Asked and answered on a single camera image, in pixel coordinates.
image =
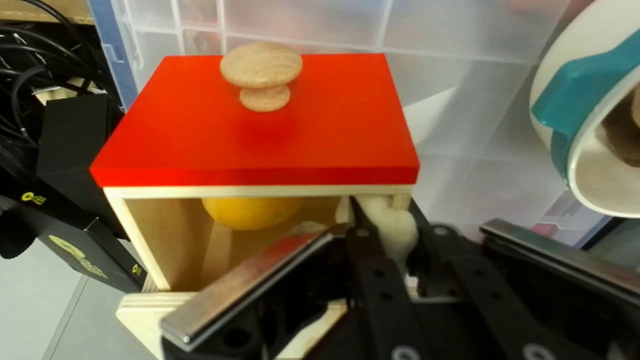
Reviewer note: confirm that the small white plastic object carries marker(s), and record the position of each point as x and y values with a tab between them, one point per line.
392	227

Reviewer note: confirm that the white bowl teal band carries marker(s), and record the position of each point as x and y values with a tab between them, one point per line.
592	180

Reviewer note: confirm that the gripper left finger with metal pad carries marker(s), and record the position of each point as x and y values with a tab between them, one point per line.
266	280

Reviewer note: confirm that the orange red box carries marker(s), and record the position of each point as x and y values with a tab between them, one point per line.
300	140

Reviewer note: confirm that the yellow ball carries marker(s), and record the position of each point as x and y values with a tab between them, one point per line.
251	212

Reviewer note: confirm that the black power adapter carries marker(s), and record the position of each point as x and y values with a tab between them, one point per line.
73	152

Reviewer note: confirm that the clear compartment container blue latches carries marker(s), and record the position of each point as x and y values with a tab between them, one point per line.
467	133

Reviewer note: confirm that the light wooden box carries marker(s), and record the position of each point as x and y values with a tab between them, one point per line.
173	246

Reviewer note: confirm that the gripper right finger with metal pad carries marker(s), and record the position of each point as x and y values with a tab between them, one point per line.
572	280

